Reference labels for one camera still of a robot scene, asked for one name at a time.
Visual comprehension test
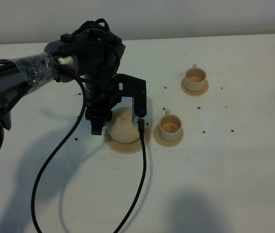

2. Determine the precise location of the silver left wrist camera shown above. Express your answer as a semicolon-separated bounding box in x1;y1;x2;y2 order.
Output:
132;95;149;128

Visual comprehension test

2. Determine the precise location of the far beige cup saucer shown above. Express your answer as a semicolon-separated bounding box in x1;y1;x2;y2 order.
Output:
181;78;209;96

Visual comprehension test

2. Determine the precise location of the beige cup saucer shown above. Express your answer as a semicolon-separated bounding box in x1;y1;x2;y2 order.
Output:
153;124;184;147
181;78;209;96

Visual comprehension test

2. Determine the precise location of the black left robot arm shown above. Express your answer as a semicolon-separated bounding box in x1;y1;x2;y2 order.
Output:
0;18;125;149

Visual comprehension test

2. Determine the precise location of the beige teacup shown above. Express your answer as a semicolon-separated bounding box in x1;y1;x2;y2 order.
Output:
158;110;182;142
184;64;206;92

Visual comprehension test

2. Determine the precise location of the near beige teacup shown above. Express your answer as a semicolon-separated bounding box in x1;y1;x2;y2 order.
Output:
158;110;182;142

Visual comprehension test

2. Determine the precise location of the large beige teapot saucer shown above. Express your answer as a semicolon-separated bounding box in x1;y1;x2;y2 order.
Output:
105;126;142;154

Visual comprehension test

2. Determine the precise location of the near beige cup saucer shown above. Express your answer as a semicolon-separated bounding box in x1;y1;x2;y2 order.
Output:
153;124;184;147

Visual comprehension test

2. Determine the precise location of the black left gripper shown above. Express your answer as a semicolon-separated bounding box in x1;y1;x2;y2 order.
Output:
83;74;119;135

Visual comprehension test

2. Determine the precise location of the black braided camera cable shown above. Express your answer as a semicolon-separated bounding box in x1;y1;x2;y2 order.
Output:
31;70;147;233

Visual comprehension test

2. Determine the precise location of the beige ceramic teapot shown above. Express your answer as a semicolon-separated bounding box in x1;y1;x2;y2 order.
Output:
106;107;139;144

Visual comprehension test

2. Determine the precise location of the far beige teacup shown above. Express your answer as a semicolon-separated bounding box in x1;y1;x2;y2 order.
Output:
184;64;206;92

